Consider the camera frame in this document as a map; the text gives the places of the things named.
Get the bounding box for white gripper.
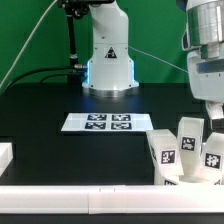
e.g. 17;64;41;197
187;44;224;130

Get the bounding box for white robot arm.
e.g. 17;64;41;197
83;0;224;131

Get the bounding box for white marker board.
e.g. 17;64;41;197
62;113;153;132

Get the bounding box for white front fence rail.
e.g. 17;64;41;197
0;185;224;214

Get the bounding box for white fence rail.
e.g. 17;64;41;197
0;143;13;176
0;185;224;214

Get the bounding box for black camera stand pole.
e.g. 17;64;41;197
57;0;89;87

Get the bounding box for grey cable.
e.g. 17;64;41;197
0;0;59;91

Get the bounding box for black cables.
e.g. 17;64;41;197
0;66;88;98

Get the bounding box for white left fence rail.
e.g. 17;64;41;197
0;143;13;176

